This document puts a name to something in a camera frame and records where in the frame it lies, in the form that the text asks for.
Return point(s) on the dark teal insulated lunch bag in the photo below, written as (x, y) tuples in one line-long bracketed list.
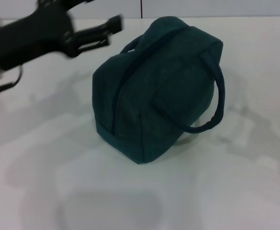
[(159, 95)]

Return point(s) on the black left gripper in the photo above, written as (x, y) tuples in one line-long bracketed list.
[(32, 40)]

